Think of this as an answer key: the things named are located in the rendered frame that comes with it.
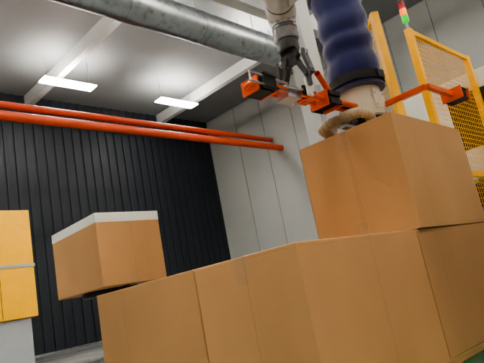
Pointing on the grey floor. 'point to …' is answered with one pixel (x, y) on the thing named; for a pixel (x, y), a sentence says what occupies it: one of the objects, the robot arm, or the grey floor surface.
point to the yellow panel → (16, 288)
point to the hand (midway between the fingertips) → (299, 94)
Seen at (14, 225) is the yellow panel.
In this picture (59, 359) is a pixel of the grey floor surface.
